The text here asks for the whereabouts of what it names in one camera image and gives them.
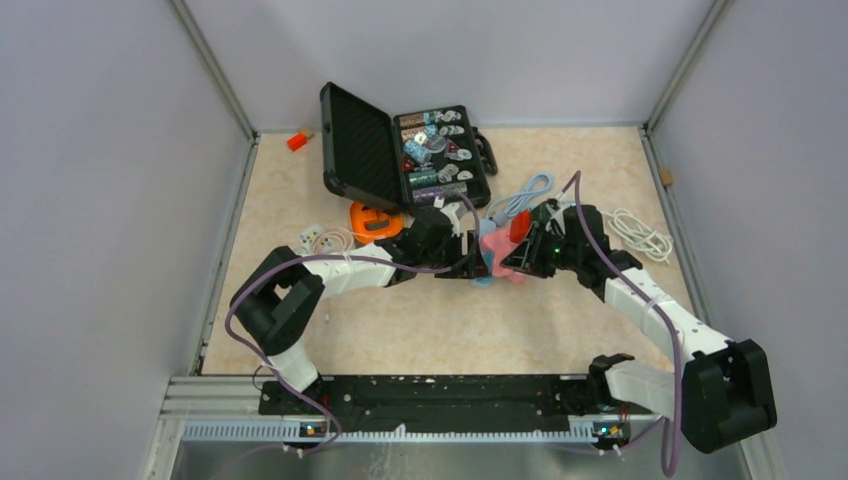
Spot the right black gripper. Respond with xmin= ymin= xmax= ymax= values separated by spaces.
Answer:
xmin=500 ymin=222 xmax=582 ymax=279

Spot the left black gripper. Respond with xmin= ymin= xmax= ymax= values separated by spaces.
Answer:
xmin=420 ymin=231 xmax=490 ymax=280

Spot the pink triangular power socket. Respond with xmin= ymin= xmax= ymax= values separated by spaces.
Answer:
xmin=481 ymin=229 xmax=527 ymax=285

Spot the light blue power strip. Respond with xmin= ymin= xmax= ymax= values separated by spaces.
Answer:
xmin=472 ymin=218 xmax=497 ymax=288

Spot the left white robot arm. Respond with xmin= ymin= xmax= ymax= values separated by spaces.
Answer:
xmin=225 ymin=196 xmax=484 ymax=414

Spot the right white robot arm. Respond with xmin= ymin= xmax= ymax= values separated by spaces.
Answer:
xmin=497 ymin=200 xmax=778 ymax=453

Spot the red cube plug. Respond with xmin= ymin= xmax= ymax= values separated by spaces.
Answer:
xmin=509 ymin=209 xmax=533 ymax=244

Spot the dark green cube plug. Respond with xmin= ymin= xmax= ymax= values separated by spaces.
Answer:
xmin=531 ymin=199 xmax=559 ymax=228

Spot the orange tape dispenser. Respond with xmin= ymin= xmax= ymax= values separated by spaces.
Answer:
xmin=349 ymin=202 xmax=404 ymax=244

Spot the open black carrying case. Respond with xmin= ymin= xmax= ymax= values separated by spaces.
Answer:
xmin=320 ymin=82 xmax=498 ymax=213

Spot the white multi-hole adapter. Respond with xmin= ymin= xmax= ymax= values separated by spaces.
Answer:
xmin=295 ymin=224 xmax=324 ymax=255

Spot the red small block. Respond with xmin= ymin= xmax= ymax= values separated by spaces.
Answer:
xmin=286 ymin=133 xmax=310 ymax=152

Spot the light blue coiled cable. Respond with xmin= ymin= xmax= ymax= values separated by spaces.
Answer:
xmin=486 ymin=172 xmax=556 ymax=225

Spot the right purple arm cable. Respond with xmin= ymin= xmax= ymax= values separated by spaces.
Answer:
xmin=556 ymin=170 xmax=685 ymax=478

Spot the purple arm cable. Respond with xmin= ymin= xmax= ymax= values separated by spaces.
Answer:
xmin=556 ymin=170 xmax=685 ymax=478
xmin=223 ymin=192 xmax=482 ymax=458

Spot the white coiled cable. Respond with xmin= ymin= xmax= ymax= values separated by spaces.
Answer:
xmin=599 ymin=207 xmax=674 ymax=266

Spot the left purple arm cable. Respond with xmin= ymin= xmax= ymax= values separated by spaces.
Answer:
xmin=223 ymin=192 xmax=482 ymax=458

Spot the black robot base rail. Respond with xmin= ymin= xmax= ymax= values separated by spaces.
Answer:
xmin=258 ymin=374 xmax=645 ymax=434

